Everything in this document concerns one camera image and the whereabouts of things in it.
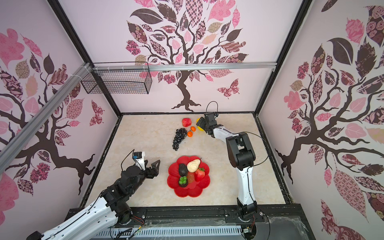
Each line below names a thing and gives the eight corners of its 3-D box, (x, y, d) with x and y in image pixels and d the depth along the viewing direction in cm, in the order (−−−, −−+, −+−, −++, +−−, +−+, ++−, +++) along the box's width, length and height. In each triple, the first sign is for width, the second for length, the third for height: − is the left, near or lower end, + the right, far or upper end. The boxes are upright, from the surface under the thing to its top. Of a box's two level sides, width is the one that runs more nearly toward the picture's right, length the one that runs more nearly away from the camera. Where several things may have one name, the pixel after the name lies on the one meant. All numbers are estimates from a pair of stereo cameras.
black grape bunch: (167, 147, 102) (166, 144, 99) (179, 129, 112) (179, 126, 109) (177, 151, 100) (176, 147, 97) (188, 132, 110) (187, 129, 107)
